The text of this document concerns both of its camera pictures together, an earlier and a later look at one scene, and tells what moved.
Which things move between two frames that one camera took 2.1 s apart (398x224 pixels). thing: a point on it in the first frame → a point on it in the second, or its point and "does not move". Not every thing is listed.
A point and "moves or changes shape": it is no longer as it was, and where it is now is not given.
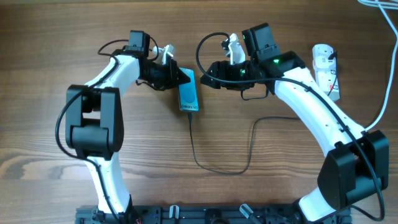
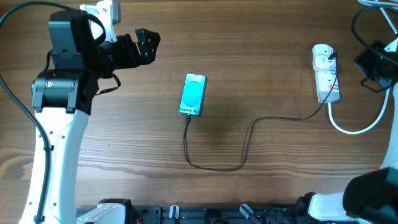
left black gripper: (172, 71) → (147, 53)
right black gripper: (224, 71) → (362, 60)
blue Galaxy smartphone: (188, 101) moves or changes shape
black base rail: (231, 214) does not move
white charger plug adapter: (322, 61) does not move
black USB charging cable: (251, 145) → (289, 118)
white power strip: (324, 64) does not move
